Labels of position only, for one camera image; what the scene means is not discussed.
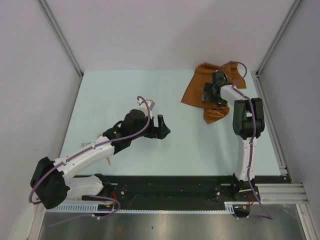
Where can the right aluminium frame post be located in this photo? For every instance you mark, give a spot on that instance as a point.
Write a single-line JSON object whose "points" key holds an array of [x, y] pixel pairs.
{"points": [[279, 34]]}

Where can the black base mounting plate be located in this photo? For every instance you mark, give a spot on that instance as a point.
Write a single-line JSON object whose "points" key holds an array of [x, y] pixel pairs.
{"points": [[170, 193]]}

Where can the left aluminium frame post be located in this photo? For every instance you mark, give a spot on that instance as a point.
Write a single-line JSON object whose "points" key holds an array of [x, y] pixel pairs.
{"points": [[49, 15]]}

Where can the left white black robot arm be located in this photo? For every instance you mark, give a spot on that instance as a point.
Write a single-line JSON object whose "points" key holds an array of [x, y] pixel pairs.
{"points": [[55, 181]]}

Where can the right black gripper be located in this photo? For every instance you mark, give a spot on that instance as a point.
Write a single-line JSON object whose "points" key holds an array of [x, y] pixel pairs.
{"points": [[209, 88]]}

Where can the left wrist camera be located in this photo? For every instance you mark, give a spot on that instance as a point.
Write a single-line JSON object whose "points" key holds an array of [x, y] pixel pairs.
{"points": [[143, 104]]}

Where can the orange cloth napkin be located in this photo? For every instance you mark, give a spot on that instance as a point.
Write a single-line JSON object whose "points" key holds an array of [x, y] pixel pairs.
{"points": [[212, 112]]}

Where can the aluminium frame post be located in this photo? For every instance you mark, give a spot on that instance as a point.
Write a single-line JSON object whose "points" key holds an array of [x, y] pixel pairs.
{"points": [[49, 15], [279, 34]]}

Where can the white slotted cable duct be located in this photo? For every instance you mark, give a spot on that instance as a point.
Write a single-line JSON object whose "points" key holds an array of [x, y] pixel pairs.
{"points": [[98, 208]]}

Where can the right aluminium frame rail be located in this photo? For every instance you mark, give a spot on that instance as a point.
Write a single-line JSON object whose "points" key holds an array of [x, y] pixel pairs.
{"points": [[285, 194]]}

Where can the orange wooden spoon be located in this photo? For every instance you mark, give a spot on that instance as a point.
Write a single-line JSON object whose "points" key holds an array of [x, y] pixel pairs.
{"points": [[108, 158]]}

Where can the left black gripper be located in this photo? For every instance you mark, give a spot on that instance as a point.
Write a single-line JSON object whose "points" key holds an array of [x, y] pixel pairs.
{"points": [[159, 132]]}

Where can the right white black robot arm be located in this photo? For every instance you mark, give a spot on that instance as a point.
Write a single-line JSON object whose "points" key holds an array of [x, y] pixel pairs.
{"points": [[248, 123]]}

